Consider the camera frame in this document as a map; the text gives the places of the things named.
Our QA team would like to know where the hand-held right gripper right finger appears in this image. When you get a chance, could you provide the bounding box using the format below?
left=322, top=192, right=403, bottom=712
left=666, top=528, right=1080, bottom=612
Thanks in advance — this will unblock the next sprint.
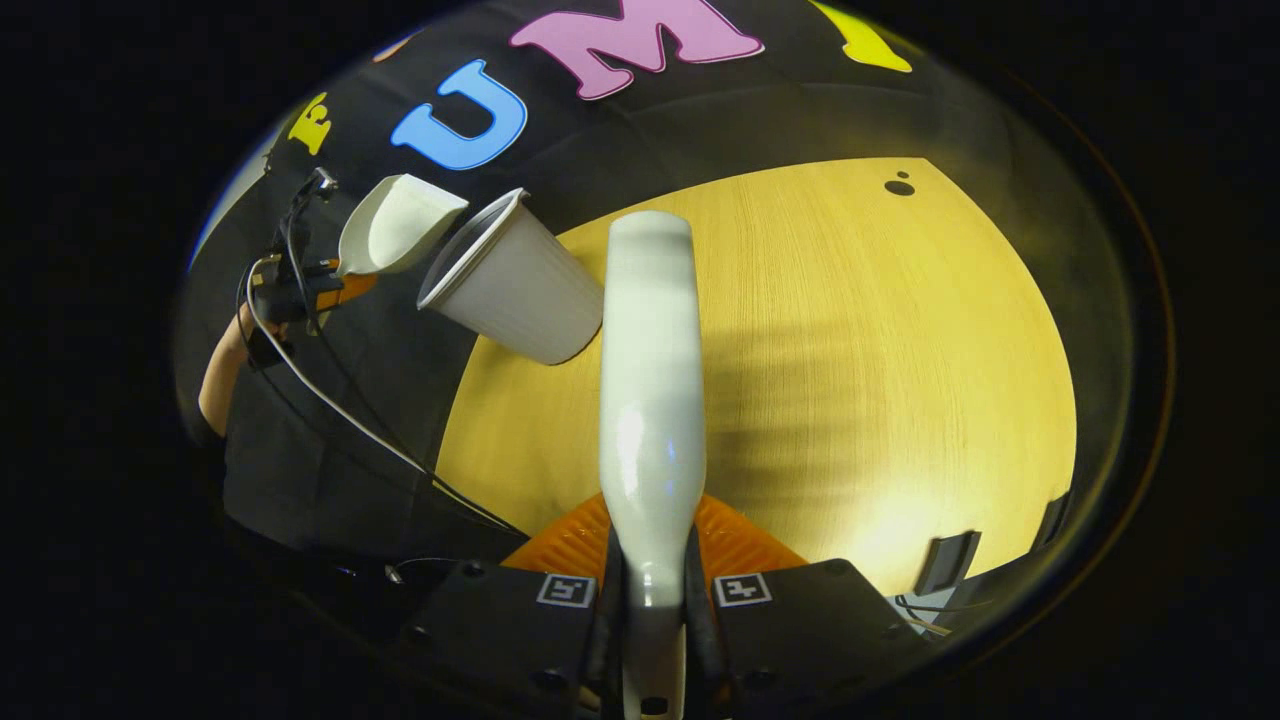
left=683, top=492, right=938, bottom=719

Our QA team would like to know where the white garbage bin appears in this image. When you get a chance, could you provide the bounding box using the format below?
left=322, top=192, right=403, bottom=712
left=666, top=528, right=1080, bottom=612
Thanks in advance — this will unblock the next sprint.
left=416, top=187, right=607, bottom=367

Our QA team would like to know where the white dustpan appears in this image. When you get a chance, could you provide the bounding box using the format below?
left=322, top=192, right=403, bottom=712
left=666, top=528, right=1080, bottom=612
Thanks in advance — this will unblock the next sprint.
left=336, top=173, right=470, bottom=278

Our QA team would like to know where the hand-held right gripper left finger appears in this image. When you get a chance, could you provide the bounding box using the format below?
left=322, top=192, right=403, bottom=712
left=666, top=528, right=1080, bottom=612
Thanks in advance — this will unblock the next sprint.
left=398, top=490, right=628, bottom=719

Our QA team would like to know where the small white broom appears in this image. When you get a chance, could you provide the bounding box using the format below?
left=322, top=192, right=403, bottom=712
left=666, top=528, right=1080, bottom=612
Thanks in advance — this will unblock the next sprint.
left=598, top=210, right=709, bottom=720

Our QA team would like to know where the black rectangular device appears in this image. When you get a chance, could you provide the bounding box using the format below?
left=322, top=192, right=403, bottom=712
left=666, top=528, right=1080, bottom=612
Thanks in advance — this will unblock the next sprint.
left=914, top=529, right=984, bottom=599

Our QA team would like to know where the black backdrop cloth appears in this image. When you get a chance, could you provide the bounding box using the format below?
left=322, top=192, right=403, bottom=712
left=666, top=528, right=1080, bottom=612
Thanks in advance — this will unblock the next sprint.
left=175, top=0, right=1001, bottom=571

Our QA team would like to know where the white cable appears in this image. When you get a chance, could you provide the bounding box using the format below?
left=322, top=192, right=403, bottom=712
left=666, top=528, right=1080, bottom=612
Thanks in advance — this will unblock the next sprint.
left=243, top=255, right=526, bottom=536

